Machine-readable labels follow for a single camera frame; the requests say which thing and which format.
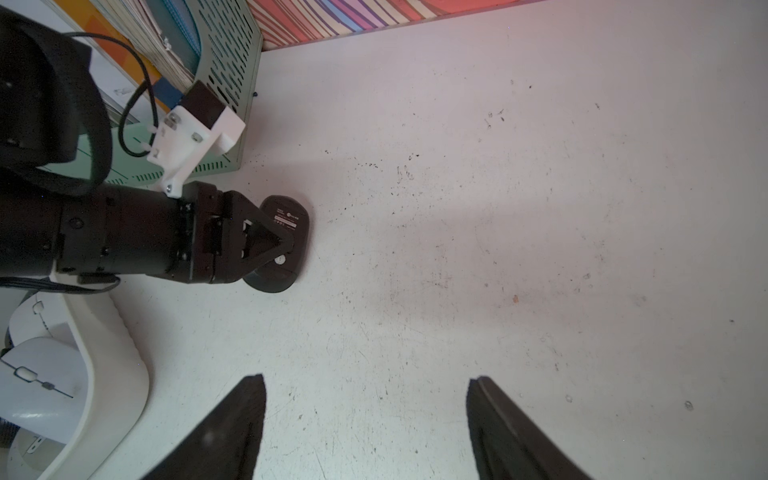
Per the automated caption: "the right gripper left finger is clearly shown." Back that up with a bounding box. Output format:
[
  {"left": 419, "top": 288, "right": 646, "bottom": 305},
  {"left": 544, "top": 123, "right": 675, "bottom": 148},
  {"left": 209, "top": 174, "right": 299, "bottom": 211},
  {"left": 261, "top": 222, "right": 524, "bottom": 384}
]
[{"left": 144, "top": 375, "right": 267, "bottom": 480}]

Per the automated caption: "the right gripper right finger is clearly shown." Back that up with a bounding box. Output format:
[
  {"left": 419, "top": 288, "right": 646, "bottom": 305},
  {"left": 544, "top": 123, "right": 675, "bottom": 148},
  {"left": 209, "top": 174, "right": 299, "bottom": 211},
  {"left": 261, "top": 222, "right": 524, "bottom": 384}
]
[{"left": 466, "top": 376, "right": 589, "bottom": 479}]

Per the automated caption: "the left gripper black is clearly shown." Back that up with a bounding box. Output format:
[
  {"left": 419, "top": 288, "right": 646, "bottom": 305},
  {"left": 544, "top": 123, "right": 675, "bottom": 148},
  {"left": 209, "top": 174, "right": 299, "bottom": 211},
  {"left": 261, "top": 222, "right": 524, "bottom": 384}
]
[{"left": 173, "top": 182, "right": 296, "bottom": 284}]

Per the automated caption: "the black mouse top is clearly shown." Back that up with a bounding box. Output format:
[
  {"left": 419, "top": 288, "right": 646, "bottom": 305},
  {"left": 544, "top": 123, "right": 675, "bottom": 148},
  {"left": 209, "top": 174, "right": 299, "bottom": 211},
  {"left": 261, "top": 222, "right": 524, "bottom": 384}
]
[{"left": 243, "top": 195, "right": 310, "bottom": 293}]

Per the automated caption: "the white storage tray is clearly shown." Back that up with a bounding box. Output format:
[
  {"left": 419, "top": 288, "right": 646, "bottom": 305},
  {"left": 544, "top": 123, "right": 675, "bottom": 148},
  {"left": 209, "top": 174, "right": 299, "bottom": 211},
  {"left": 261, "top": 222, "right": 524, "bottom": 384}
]
[{"left": 1, "top": 293, "right": 150, "bottom": 479}]

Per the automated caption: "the grey white mouse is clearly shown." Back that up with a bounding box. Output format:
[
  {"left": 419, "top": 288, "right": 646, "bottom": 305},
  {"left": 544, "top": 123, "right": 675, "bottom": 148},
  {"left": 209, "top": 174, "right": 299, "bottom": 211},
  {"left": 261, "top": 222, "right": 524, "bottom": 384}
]
[{"left": 1, "top": 337, "right": 88, "bottom": 444}]

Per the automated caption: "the white mouse blue sticker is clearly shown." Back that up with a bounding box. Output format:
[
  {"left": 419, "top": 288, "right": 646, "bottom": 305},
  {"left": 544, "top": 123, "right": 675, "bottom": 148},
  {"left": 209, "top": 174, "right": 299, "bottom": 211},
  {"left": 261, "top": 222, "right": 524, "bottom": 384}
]
[{"left": 6, "top": 429, "right": 65, "bottom": 480}]

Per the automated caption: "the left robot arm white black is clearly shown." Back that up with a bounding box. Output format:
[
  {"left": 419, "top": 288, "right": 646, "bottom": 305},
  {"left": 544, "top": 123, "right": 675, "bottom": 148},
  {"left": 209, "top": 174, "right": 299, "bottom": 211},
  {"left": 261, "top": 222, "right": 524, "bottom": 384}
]
[{"left": 1, "top": 9, "right": 309, "bottom": 294}]

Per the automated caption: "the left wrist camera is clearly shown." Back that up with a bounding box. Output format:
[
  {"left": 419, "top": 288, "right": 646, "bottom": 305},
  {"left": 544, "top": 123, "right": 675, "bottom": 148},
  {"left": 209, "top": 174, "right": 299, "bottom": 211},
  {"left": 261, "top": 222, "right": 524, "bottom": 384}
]
[{"left": 147, "top": 81, "right": 245, "bottom": 199}]

